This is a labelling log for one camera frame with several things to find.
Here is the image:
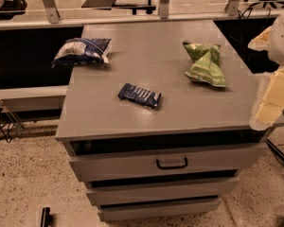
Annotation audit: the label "black cylinder on floor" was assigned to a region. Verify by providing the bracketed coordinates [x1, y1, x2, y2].
[40, 207, 52, 227]

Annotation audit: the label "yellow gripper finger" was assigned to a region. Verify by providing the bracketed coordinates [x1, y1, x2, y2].
[249, 66, 284, 131]

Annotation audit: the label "green chip bag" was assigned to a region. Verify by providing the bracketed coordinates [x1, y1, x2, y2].
[183, 42, 227, 88]

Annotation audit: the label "grey metal rail frame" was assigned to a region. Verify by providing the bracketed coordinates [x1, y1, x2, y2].
[0, 0, 284, 31]

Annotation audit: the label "blue chip bag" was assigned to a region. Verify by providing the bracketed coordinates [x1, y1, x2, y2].
[51, 38, 112, 67]

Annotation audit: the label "black cables on floor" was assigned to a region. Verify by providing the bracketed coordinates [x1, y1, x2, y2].
[0, 99, 25, 151]

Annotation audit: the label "grey drawer cabinet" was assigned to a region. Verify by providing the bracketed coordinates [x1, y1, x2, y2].
[55, 19, 284, 223]

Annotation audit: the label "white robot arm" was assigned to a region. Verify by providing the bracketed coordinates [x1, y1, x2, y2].
[248, 10, 284, 131]

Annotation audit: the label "blue rxbar blueberry wrapper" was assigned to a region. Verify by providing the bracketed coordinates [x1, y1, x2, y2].
[117, 83, 161, 109]

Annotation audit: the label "black drawer handle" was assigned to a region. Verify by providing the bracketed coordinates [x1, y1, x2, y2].
[155, 157, 188, 170]

